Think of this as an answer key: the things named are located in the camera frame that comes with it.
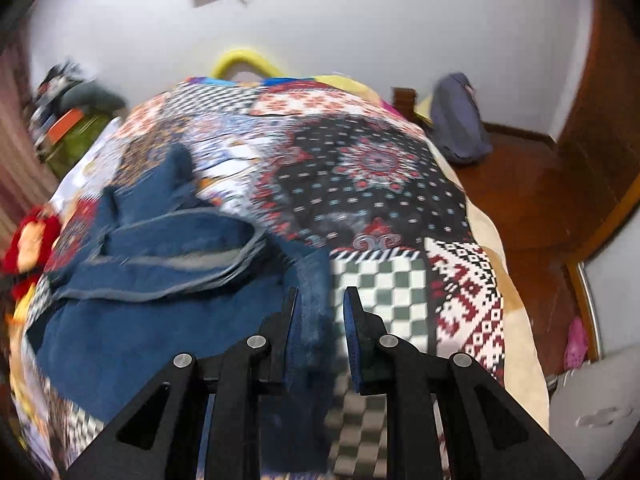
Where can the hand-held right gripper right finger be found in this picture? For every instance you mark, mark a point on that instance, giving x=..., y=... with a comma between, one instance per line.
x=353, y=345

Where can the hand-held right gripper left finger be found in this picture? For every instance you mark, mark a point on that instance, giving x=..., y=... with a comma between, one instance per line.
x=280, y=347

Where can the blue denim jacket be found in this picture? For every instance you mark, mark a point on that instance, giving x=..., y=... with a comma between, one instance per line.
x=150, y=240

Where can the pile of clothes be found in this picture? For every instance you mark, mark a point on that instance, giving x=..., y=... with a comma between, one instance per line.
x=75, y=90

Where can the beige bed sheet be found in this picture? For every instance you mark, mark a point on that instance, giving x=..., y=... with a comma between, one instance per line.
x=520, y=320

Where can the patchwork printed blanket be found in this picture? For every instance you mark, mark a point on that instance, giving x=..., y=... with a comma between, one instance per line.
x=370, y=160

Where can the pink slippers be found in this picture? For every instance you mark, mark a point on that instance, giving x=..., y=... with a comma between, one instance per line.
x=576, y=342

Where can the grey cushion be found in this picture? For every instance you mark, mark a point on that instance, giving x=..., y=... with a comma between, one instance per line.
x=590, y=410

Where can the wooden chair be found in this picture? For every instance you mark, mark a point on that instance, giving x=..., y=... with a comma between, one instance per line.
x=404, y=102

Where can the grey backpack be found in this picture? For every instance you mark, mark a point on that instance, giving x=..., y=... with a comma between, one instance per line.
x=457, y=120

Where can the red plush toy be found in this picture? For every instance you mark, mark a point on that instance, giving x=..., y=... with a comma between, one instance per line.
x=30, y=245

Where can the green patterned cloth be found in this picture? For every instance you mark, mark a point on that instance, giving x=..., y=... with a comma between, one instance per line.
x=75, y=147

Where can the yellow headboard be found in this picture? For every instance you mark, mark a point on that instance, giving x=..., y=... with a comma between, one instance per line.
x=245, y=60

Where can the orange box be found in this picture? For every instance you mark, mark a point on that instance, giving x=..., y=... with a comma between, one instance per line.
x=67, y=124

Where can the striped brown curtain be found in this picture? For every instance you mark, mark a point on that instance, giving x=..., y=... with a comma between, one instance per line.
x=20, y=160

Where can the brown wooden door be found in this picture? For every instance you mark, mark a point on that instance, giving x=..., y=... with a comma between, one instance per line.
x=605, y=110

